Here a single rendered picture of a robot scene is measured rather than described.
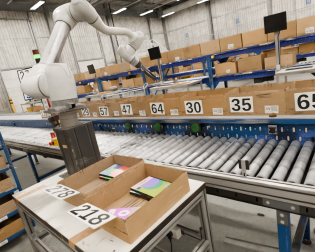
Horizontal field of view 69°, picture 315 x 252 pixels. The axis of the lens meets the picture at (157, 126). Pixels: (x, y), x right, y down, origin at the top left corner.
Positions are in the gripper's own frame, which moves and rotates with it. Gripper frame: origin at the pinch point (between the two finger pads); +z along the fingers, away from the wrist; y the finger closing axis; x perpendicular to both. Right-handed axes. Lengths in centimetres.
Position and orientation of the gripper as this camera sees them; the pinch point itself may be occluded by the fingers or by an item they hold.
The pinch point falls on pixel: (152, 76)
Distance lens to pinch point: 229.5
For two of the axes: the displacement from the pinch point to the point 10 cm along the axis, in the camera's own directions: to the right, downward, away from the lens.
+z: 7.4, 5.5, 4.0
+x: 6.7, -6.6, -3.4
